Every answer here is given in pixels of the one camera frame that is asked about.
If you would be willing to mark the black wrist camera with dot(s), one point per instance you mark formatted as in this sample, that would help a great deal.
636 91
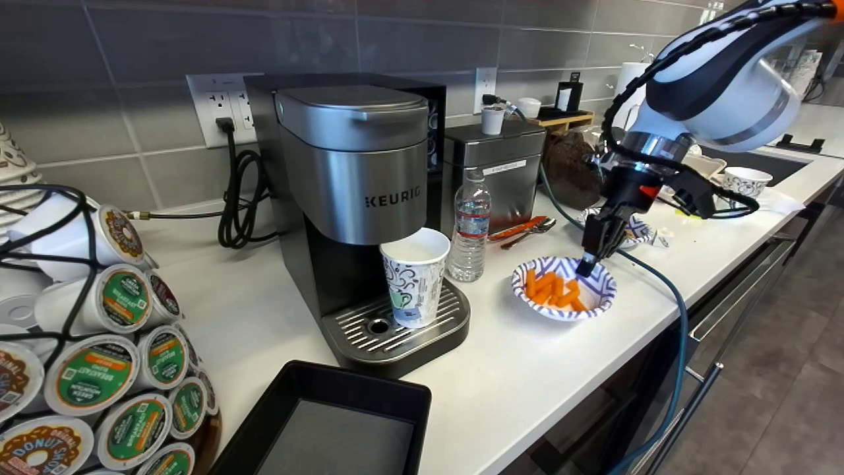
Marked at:
691 190

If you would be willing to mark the dark glass bottle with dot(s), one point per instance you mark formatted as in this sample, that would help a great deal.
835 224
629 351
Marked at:
570 96

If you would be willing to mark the wooden tray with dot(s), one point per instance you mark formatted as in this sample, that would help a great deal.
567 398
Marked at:
567 118

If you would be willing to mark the black rectangular tray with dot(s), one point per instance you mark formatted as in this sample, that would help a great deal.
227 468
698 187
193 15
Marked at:
332 422

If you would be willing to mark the kitchen sink basin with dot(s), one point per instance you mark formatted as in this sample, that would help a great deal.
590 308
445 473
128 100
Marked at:
780 161

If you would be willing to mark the brown donut lid coffee pod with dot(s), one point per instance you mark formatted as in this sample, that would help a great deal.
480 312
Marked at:
42 449

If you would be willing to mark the blue patterned plate with snack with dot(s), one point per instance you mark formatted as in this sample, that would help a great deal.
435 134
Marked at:
638 236

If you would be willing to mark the green lid coffee pod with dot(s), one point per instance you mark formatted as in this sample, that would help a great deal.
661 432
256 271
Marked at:
132 431
169 459
189 406
123 299
164 356
92 372

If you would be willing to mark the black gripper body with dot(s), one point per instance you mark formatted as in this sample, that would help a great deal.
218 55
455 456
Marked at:
616 220

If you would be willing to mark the small white cup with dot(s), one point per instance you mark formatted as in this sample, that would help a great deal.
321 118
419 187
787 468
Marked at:
495 118

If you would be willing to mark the blue patterned plate with carrots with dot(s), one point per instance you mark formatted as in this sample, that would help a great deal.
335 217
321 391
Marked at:
598 299

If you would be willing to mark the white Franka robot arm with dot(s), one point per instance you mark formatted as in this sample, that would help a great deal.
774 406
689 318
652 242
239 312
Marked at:
740 79

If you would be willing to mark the silver Keurig coffee maker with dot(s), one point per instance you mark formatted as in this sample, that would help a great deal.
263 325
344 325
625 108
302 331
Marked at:
351 174

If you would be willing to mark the orange carrot pieces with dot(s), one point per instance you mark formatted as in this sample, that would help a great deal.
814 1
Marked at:
554 290

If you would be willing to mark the stainless steel box appliance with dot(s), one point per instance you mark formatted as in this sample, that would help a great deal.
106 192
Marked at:
501 166

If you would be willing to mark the white mug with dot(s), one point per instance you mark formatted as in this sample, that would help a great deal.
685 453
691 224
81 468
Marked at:
528 108

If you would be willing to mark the dark kettle with silver lid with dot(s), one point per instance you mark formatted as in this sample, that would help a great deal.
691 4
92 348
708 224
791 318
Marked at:
570 166

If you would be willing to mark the narrow white wall outlet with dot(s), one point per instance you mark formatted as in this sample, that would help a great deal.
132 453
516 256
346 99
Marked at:
483 85

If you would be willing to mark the clear plastic water bottle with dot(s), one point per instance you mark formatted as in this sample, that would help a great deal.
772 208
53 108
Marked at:
471 228

